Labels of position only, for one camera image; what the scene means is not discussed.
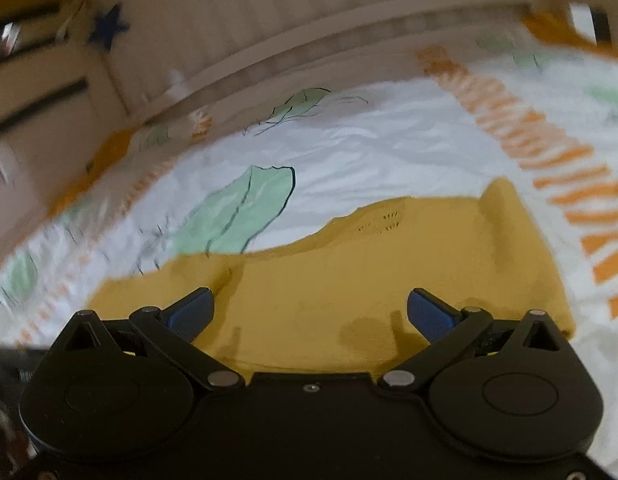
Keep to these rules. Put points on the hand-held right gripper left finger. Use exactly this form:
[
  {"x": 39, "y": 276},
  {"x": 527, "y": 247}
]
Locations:
[{"x": 191, "y": 312}]

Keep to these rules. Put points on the white leaf printed blanket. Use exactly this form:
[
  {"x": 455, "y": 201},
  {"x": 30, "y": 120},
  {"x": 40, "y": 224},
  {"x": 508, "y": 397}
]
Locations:
[{"x": 364, "y": 150}]

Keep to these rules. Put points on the orange bed sheet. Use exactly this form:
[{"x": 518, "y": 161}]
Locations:
[{"x": 114, "y": 147}]

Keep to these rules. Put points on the blue star decoration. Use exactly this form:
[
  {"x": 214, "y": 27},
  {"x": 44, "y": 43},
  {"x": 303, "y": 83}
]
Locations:
[{"x": 108, "y": 27}]

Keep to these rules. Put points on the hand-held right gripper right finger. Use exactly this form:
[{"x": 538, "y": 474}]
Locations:
[{"x": 429, "y": 312}]

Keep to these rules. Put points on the yellow knitted garment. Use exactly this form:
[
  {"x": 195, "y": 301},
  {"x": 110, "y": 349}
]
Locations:
[{"x": 314, "y": 285}]

